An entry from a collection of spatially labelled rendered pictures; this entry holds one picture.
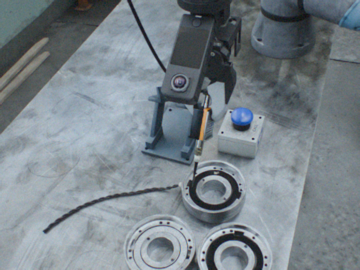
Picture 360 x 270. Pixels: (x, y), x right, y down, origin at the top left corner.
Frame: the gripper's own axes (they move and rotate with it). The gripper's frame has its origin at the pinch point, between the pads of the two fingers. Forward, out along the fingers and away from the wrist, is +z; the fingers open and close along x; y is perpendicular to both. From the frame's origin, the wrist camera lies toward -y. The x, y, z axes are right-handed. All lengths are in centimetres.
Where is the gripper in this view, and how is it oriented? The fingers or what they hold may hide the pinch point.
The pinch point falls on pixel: (204, 115)
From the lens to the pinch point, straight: 65.1
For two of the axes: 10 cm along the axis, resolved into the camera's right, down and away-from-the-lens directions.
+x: -9.2, -2.3, 3.1
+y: 3.8, -6.8, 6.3
